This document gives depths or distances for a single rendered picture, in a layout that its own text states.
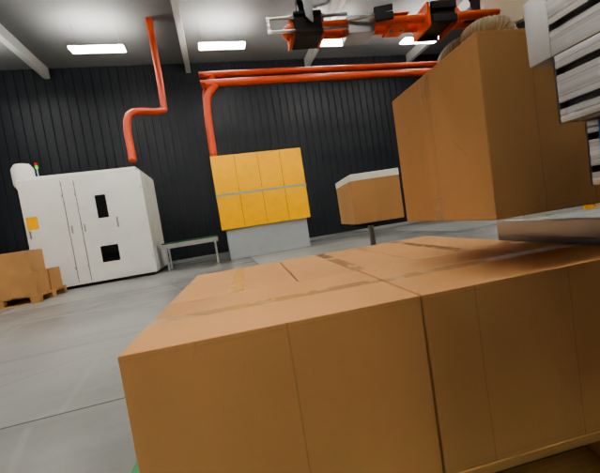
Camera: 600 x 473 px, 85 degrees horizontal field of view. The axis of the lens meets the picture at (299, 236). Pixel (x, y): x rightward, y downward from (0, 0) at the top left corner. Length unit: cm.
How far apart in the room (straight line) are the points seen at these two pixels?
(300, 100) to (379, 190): 986
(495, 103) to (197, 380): 83
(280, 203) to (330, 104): 558
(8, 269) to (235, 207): 423
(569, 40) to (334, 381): 65
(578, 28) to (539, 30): 6
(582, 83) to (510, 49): 37
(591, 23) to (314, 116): 1187
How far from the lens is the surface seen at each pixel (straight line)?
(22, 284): 721
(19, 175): 910
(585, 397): 107
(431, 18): 105
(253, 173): 811
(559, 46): 60
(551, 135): 94
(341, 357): 71
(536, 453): 103
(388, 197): 275
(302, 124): 1214
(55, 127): 1254
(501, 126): 86
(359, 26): 98
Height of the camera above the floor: 74
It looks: 3 degrees down
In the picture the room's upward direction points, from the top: 9 degrees counter-clockwise
